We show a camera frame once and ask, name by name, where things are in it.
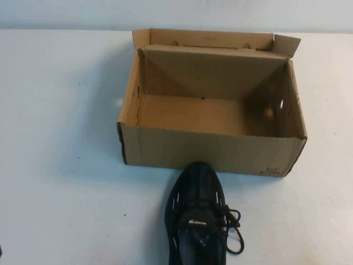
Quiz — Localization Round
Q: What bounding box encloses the black knit sneaker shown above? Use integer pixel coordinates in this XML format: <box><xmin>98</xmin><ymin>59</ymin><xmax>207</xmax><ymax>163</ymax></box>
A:
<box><xmin>164</xmin><ymin>161</ymin><xmax>242</xmax><ymax>265</ymax></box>

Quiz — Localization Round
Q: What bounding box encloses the brown cardboard shoe box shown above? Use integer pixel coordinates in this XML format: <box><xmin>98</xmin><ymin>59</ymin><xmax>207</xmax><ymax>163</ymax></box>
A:
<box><xmin>116</xmin><ymin>27</ymin><xmax>308</xmax><ymax>177</ymax></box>

